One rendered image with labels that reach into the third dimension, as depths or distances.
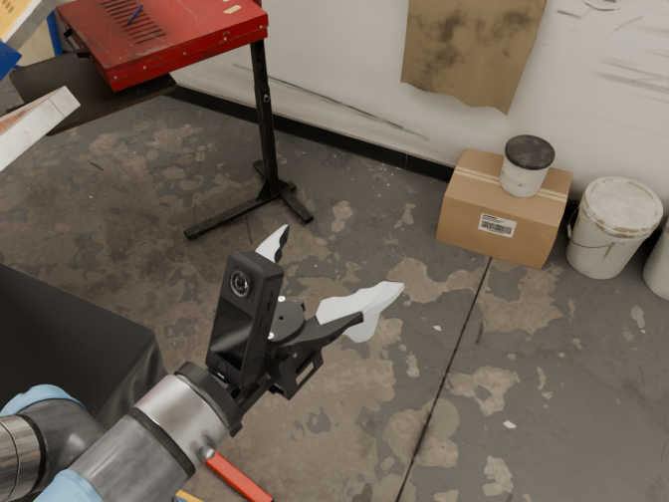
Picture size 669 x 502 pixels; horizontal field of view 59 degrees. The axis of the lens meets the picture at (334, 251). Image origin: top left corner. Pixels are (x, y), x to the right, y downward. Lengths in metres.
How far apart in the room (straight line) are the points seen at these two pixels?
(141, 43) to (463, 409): 1.72
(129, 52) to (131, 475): 1.69
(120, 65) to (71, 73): 0.35
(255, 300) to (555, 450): 2.03
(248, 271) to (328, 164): 2.72
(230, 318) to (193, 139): 2.95
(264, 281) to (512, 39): 2.19
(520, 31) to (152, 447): 2.27
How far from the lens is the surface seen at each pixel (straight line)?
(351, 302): 0.54
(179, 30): 2.12
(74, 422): 0.65
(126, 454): 0.50
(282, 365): 0.54
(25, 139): 1.05
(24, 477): 0.62
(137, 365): 1.45
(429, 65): 2.70
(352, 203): 2.98
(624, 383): 2.66
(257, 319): 0.49
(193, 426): 0.50
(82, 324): 1.53
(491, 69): 2.64
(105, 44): 2.12
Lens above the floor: 2.14
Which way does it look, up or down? 50 degrees down
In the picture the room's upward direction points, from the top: straight up
